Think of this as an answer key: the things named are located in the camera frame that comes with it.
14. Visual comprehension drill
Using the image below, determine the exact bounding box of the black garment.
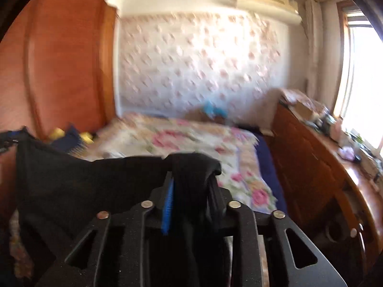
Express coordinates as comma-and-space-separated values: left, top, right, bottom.
16, 139, 229, 286

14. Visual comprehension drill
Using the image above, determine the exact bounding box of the circle-pattern sheer curtain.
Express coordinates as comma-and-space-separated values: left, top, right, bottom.
118, 13, 280, 124

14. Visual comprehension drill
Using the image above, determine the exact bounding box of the white wall air conditioner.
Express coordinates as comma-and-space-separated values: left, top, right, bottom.
236, 0, 302, 25

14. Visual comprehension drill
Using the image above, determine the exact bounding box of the navy blue bed sheet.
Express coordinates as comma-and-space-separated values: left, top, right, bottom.
255, 133, 287, 214

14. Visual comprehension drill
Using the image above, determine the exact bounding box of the teal object behind bed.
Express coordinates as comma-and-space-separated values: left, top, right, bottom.
203, 101, 227, 119

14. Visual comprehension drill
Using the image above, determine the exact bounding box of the wooden louvred wardrobe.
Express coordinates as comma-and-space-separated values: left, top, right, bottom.
0, 0, 121, 216

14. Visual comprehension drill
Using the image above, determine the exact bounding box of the floral pink bedspread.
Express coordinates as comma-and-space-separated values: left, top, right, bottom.
76, 112, 277, 213

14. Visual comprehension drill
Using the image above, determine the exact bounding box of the window with wooden frame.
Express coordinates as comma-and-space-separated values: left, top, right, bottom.
334, 1, 382, 155

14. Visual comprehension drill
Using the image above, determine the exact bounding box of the side window drape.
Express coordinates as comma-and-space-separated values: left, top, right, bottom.
305, 0, 323, 99

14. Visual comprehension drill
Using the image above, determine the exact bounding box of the long wooden sideboard cabinet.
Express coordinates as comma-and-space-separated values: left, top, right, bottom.
269, 104, 382, 285

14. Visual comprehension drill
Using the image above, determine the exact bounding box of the stack of folded clothes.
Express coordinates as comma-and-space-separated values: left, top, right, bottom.
48, 124, 94, 154

